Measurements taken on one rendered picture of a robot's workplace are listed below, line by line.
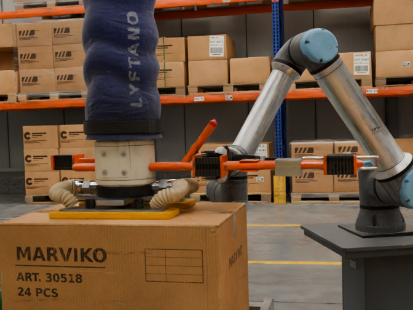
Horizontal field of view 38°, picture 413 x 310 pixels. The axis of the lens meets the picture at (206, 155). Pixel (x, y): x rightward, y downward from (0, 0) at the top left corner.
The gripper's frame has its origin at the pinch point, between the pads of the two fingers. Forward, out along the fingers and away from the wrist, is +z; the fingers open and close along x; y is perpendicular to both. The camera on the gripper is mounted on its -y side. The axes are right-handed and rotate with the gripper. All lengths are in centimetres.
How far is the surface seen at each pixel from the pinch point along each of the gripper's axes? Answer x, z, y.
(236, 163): 0.7, 2.8, -5.2
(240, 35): 160, -833, 142
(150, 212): -11.3, 14.0, 15.6
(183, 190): -6.1, 8.6, 8.1
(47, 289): -31, 21, 42
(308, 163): 0.9, 2.5, -24.5
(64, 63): 110, -689, 390
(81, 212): -11.6, 14.6, 34.7
